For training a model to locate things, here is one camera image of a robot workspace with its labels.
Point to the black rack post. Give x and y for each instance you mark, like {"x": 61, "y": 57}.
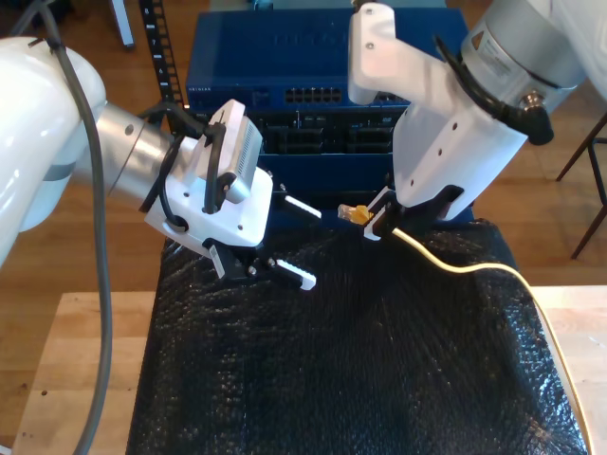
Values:
{"x": 159, "y": 47}

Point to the black rack server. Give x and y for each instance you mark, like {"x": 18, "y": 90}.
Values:
{"x": 303, "y": 137}

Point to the black rack shelf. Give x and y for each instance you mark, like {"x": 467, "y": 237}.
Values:
{"x": 332, "y": 170}

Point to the black bubble mat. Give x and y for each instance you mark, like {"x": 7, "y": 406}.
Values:
{"x": 332, "y": 355}

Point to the dark metal stool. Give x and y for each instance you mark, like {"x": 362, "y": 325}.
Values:
{"x": 581, "y": 148}

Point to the white table leg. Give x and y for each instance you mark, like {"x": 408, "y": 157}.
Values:
{"x": 122, "y": 23}

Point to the blue network switch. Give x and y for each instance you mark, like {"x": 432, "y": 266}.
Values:
{"x": 265, "y": 47}

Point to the blue rack base plate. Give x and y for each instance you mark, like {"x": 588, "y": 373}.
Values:
{"x": 289, "y": 220}

